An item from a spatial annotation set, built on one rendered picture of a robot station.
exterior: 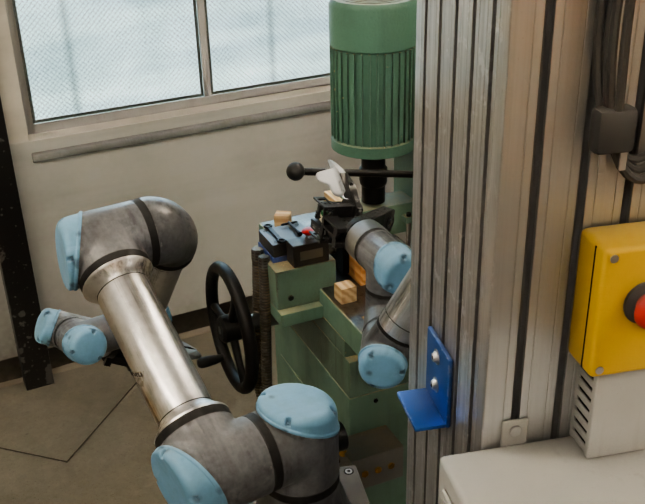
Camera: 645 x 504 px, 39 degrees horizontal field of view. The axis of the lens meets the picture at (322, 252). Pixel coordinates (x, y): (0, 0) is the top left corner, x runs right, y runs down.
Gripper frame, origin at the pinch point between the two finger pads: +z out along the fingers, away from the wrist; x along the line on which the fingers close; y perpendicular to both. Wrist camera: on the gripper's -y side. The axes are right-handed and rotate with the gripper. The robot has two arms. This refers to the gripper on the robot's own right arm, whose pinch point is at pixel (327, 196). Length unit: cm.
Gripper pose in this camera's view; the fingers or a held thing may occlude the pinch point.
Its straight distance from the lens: 176.2
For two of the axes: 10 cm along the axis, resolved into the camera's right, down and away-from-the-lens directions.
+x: -1.3, 9.1, 3.9
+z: -4.0, -4.1, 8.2
